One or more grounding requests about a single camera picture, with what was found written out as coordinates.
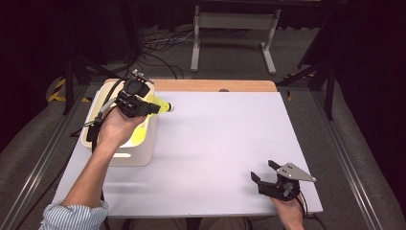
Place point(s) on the black metal stand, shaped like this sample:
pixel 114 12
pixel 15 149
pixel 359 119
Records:
pixel 328 96

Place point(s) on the black tripod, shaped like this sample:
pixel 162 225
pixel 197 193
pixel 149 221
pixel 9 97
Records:
pixel 68 86

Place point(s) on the white plastic bin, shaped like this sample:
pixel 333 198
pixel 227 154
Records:
pixel 143 156

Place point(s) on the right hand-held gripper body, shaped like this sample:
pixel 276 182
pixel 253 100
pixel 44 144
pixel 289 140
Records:
pixel 281 189

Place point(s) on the metal frame stand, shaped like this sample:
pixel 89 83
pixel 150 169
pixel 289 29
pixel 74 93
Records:
pixel 236 20

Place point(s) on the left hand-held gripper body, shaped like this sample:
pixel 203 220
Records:
pixel 132 99

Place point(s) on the striped shirt sleeve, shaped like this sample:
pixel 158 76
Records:
pixel 70 217

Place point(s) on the metal floor rail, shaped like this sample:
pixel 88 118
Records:
pixel 351 172
pixel 38 169

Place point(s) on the person's left hand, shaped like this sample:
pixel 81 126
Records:
pixel 116 134

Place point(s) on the person's right hand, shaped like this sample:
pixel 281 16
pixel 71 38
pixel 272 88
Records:
pixel 288 214

